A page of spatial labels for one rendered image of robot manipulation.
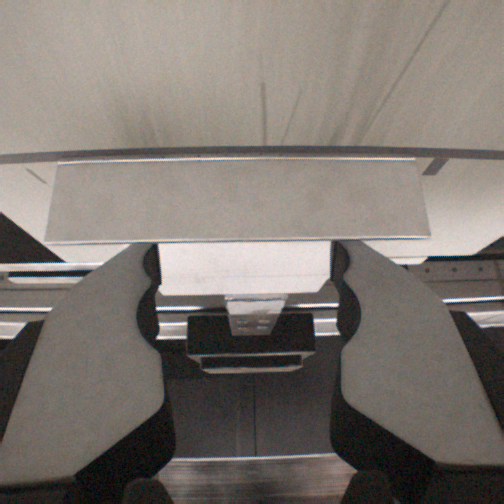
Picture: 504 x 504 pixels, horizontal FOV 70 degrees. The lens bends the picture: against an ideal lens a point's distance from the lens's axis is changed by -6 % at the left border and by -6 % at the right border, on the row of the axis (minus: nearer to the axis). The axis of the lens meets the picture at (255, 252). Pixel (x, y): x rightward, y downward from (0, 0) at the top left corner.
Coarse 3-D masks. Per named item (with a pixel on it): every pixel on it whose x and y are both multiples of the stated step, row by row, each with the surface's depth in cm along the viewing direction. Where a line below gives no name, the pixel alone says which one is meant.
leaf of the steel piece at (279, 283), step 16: (160, 288) 19; (176, 288) 19; (192, 288) 20; (208, 288) 20; (224, 288) 20; (240, 288) 20; (256, 288) 20; (272, 288) 20; (288, 288) 20; (304, 288) 20
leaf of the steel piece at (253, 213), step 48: (96, 192) 8; (144, 192) 8; (192, 192) 8; (240, 192) 8; (288, 192) 8; (336, 192) 9; (384, 192) 9; (48, 240) 8; (96, 240) 8; (144, 240) 8; (192, 240) 8; (240, 240) 8; (288, 240) 8; (336, 240) 8
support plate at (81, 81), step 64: (0, 0) 5; (64, 0) 5; (128, 0) 5; (192, 0) 5; (256, 0) 5; (320, 0) 5; (384, 0) 5; (448, 0) 5; (0, 64) 6; (64, 64) 6; (128, 64) 6; (192, 64) 6; (256, 64) 6; (320, 64) 6; (384, 64) 6; (448, 64) 6; (0, 128) 8; (64, 128) 8; (128, 128) 8; (192, 128) 8; (256, 128) 8; (320, 128) 8; (384, 128) 8; (448, 128) 8; (0, 192) 10; (448, 192) 11; (64, 256) 15
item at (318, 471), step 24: (288, 456) 15; (312, 456) 15; (336, 456) 15; (168, 480) 15; (192, 480) 15; (216, 480) 15; (240, 480) 15; (264, 480) 15; (288, 480) 15; (312, 480) 15; (336, 480) 15
